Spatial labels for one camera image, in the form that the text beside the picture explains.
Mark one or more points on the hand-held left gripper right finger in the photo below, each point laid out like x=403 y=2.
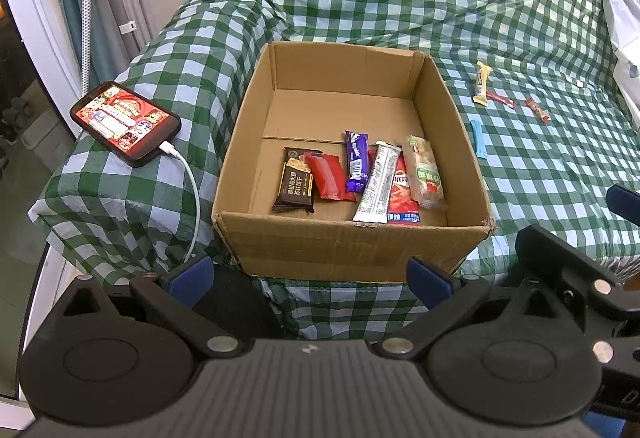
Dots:
x=432 y=278

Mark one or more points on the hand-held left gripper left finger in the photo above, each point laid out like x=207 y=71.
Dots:
x=192 y=273

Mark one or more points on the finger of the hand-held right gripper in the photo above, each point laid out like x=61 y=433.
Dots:
x=622 y=203
x=565 y=268

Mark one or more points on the orange-red spicy strip packet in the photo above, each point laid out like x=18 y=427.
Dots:
x=402 y=198

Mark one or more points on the clear green-label puffed snack packet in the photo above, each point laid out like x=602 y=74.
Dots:
x=425 y=173

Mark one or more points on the silver snack packet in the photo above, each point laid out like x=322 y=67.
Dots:
x=377 y=188

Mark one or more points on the purple snack packet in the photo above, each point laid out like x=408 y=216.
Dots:
x=356 y=158

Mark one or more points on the cardboard box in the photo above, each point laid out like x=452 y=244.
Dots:
x=325 y=108

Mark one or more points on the red and gold candy packet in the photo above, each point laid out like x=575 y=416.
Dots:
x=537 y=110

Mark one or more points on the brown biscuit packet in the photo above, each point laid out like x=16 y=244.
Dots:
x=295 y=183

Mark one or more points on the plain red snack packet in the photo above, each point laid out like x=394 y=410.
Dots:
x=327 y=175

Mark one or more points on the small blue snack packet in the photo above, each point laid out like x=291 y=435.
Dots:
x=478 y=138

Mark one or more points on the red snack stick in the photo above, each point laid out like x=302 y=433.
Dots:
x=500 y=100

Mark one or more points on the black smartphone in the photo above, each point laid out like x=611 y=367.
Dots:
x=120 y=118

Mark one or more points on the yellow snack bar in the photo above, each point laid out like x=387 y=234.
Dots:
x=482 y=83

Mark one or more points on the white cloth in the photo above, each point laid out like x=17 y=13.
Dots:
x=625 y=18

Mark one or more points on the white pole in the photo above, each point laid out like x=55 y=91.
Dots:
x=86 y=18

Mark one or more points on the white door frame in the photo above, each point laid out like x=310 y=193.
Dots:
x=35 y=8

